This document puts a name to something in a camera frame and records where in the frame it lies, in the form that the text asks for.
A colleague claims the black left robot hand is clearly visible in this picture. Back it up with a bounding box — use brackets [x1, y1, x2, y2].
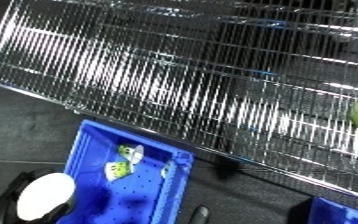
[0, 168, 80, 224]

